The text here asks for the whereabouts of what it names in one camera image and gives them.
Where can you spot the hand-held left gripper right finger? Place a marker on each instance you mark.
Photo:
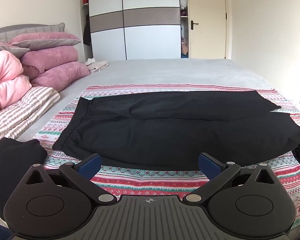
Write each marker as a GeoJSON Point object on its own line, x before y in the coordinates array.
{"type": "Point", "coordinates": [210, 166]}

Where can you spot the white and grey sliding wardrobe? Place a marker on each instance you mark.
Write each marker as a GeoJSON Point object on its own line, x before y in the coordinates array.
{"type": "Point", "coordinates": [140, 25]}

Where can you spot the folded black garment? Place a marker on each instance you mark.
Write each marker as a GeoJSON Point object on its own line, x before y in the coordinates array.
{"type": "Point", "coordinates": [12, 160]}

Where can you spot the pink fleece blanket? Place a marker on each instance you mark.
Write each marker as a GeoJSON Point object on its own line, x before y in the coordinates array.
{"type": "Point", "coordinates": [5, 85]}

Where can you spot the mauve comforter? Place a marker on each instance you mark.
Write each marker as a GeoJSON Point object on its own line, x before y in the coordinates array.
{"type": "Point", "coordinates": [57, 65]}

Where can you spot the striped quilt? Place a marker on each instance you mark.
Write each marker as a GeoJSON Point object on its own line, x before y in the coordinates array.
{"type": "Point", "coordinates": [20, 110]}

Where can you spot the small pile of light clothes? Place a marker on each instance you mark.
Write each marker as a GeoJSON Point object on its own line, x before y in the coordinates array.
{"type": "Point", "coordinates": [96, 64]}

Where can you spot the patterned knit blanket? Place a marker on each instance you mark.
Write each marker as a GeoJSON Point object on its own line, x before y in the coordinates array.
{"type": "Point", "coordinates": [152, 180]}

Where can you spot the mauve and grey pillow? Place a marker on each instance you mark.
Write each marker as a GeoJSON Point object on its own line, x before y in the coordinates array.
{"type": "Point", "coordinates": [45, 41]}

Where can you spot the hanging dark clothes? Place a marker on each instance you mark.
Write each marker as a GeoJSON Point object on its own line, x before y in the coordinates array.
{"type": "Point", "coordinates": [87, 30]}

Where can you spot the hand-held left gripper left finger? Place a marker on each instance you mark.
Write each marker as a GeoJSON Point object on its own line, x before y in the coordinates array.
{"type": "Point", "coordinates": [90, 167]}

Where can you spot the black pants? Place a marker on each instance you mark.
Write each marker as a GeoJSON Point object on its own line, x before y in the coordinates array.
{"type": "Point", "coordinates": [165, 135]}

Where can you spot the pink bag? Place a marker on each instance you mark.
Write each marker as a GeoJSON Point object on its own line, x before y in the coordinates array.
{"type": "Point", "coordinates": [184, 48]}

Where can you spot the grey quilted pillow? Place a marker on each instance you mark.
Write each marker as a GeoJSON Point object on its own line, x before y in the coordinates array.
{"type": "Point", "coordinates": [27, 28]}

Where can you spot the cream door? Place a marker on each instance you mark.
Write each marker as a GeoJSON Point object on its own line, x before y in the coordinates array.
{"type": "Point", "coordinates": [207, 20]}

